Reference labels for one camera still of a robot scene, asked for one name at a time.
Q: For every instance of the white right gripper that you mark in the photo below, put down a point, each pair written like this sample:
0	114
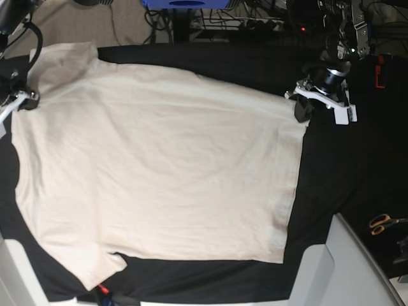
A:
16	95

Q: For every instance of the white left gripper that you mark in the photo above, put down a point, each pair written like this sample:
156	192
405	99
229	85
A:
323	86

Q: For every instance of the white T-shirt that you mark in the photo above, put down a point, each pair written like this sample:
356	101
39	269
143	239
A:
152	162

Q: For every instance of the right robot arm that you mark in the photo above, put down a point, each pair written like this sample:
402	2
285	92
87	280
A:
15	14

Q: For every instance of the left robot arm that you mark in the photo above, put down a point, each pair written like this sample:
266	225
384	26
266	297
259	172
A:
347	34

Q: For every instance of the orange black tool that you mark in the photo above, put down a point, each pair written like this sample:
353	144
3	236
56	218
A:
379	74

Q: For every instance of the black table cloth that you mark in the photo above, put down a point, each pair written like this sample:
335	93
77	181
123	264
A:
359	171

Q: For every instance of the black power strip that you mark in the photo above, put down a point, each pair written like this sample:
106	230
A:
238	24

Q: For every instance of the blue plastic bin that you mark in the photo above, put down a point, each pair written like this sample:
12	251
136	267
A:
179	4

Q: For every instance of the red black clamp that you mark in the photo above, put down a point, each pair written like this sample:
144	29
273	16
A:
104	297

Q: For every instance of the orange handled scissors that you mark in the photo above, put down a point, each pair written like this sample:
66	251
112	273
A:
382	222

